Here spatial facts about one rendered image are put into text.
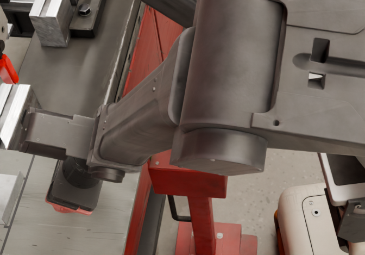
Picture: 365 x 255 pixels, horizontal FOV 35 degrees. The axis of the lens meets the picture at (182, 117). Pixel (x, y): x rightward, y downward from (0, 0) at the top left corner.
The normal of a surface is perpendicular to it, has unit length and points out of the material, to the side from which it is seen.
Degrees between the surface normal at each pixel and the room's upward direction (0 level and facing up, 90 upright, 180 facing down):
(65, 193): 30
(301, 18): 23
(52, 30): 90
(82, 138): 38
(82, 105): 0
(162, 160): 0
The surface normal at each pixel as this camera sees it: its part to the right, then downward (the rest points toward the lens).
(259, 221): -0.08, -0.56
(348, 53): -0.04, -0.20
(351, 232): 0.10, 0.82
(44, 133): 0.31, -0.14
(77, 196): 0.42, -0.46
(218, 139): -0.34, -0.24
